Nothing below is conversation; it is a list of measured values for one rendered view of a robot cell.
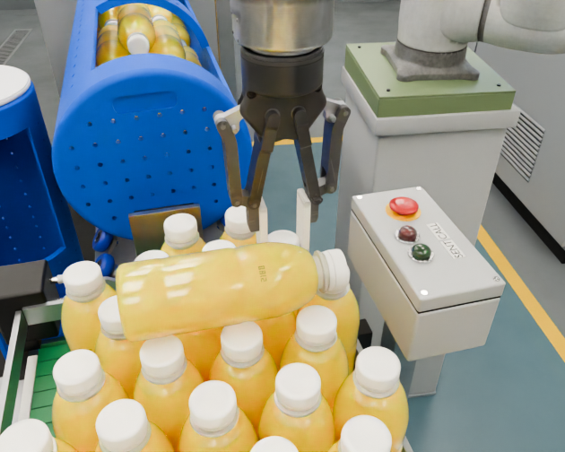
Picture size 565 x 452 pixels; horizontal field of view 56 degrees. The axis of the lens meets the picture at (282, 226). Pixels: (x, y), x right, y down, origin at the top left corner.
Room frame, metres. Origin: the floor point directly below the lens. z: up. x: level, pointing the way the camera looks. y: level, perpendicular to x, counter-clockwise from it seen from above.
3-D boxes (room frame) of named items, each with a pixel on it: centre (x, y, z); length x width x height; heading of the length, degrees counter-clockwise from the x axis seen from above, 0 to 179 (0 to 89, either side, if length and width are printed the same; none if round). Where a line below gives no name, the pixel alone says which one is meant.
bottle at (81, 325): (0.43, 0.21, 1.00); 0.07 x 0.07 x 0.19
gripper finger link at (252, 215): (0.47, 0.04, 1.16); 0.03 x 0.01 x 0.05; 104
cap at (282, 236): (0.48, 0.00, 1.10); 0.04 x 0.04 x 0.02
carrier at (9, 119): (1.11, 0.69, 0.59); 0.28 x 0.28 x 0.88
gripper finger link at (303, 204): (0.49, -0.02, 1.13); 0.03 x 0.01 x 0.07; 14
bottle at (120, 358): (0.37, 0.16, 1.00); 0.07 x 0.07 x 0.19
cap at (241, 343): (0.34, 0.04, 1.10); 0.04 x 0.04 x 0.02
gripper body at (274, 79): (0.48, 0.00, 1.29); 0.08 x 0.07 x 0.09; 104
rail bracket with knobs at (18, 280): (0.54, 0.35, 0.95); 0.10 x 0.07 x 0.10; 105
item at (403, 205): (0.55, -0.15, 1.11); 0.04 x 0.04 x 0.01
